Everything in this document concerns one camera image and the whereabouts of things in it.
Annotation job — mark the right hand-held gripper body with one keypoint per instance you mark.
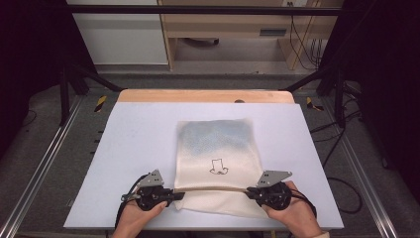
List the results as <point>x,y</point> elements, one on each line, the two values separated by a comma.
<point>274,195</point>

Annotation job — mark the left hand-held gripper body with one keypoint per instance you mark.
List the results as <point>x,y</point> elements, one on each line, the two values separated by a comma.
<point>152,195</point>

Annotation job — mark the white cloth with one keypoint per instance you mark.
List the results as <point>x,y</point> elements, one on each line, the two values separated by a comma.
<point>214,145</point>

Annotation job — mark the person's left hand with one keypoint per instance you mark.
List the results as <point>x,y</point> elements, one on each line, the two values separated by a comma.
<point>137,221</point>

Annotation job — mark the person's right hand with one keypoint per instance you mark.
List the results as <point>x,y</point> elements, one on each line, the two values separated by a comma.
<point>297,214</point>

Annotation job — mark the white table mat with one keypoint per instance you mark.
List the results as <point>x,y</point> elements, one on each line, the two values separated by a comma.
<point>138,132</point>

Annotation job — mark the yellow black tape strip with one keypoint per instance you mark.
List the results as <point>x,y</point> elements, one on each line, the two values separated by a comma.
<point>100,103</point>
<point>312,104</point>

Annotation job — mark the black metal stand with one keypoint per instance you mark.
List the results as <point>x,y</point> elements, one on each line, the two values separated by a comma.
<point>339,99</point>
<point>64,95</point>

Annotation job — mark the white cabinet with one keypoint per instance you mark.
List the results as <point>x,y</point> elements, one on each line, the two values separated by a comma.
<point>122,39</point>

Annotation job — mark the light wooden desk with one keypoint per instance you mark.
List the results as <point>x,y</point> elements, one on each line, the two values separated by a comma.
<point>228,23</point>

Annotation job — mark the black curtain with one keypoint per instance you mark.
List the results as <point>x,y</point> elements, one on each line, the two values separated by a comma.
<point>29,49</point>
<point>389,66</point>

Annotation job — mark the aluminium floor rail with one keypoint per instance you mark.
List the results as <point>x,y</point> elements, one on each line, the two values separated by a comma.
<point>39,165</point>
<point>363,172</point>

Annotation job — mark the black horizontal frame bar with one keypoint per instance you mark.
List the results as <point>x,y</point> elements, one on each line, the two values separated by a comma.
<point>198,10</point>

